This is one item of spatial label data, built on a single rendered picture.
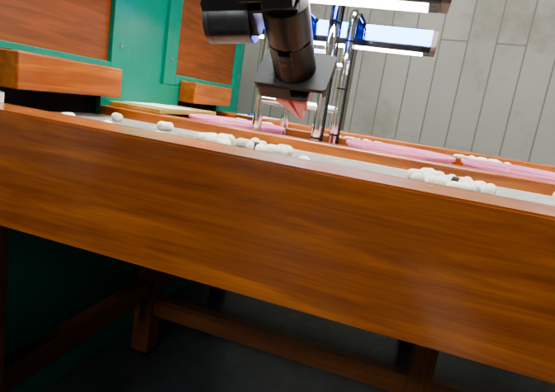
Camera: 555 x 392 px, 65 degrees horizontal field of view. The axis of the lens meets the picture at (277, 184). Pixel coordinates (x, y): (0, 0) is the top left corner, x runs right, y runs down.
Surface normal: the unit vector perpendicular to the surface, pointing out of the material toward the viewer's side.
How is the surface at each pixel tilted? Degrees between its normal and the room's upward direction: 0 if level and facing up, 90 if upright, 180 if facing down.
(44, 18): 90
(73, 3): 90
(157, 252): 90
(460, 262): 90
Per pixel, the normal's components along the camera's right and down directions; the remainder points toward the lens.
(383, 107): -0.44, 0.11
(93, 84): 0.94, 0.19
